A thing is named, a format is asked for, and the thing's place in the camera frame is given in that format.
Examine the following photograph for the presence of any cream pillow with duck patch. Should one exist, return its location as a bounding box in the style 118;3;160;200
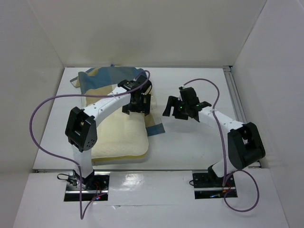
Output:
91;92;160;166

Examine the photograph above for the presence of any blue beige plaid pillowcase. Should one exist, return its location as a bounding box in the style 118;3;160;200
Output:
70;65;165;136

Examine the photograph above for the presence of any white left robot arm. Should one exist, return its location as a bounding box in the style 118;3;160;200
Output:
65;76;152;190

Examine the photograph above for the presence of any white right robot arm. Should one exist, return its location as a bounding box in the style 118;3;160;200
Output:
162;86;266;186

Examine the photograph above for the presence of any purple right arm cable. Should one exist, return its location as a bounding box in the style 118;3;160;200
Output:
182;78;260;212

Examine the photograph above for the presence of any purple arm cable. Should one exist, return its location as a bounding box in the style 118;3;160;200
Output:
182;78;260;212
28;70;151;219

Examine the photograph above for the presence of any aluminium frame rail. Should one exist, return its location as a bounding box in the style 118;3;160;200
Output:
223;66;265;168

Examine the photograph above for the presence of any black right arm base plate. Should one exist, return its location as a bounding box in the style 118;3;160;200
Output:
189;172;238;200

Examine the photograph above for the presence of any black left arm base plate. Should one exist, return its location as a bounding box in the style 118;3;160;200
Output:
57;172;110;202

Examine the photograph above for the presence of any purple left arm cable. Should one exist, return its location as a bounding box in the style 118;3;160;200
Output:
28;70;151;219

